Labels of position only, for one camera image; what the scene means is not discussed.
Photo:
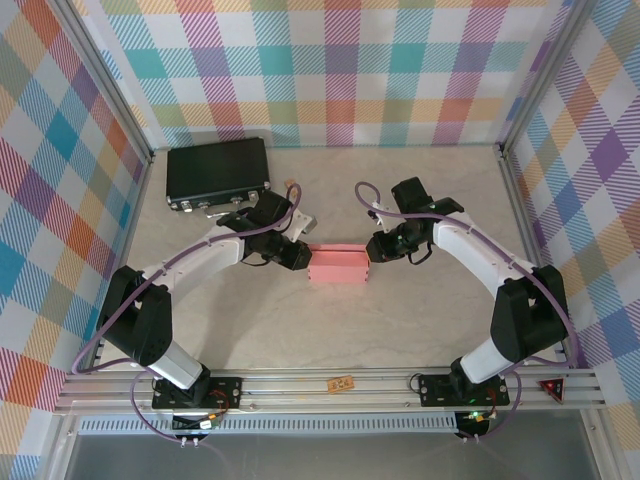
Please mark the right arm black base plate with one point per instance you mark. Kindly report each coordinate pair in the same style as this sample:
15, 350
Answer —
435, 392

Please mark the aluminium rail with arm bases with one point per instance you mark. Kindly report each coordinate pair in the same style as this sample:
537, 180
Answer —
380, 395

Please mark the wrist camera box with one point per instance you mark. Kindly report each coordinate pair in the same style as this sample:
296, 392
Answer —
382, 217
301, 222

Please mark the aluminium frame post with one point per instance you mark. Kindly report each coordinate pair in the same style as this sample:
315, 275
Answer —
110, 85
540, 75

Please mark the red triangle button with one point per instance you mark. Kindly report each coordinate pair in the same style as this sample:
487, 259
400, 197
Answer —
551, 387

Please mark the pink paper box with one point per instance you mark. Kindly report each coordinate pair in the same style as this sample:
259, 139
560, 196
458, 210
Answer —
340, 267

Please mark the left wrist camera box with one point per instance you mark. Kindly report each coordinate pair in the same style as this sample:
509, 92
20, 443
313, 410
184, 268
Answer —
301, 222

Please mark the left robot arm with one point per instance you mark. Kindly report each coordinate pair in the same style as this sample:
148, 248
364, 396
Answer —
140, 320

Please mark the black briefcase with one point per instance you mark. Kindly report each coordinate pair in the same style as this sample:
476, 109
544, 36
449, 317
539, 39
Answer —
215, 170

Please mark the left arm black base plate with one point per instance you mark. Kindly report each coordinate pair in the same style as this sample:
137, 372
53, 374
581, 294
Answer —
225, 390

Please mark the aluminium side rail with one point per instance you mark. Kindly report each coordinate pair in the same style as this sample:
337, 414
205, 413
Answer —
525, 225
126, 250

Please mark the grey metal panel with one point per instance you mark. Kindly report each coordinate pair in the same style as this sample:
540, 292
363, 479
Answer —
325, 455

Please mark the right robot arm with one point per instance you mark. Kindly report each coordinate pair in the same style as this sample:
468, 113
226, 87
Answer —
530, 315

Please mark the flat printed wooden tag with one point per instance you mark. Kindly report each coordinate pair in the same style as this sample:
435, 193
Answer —
340, 385

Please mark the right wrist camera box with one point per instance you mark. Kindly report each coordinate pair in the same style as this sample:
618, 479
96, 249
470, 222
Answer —
382, 217

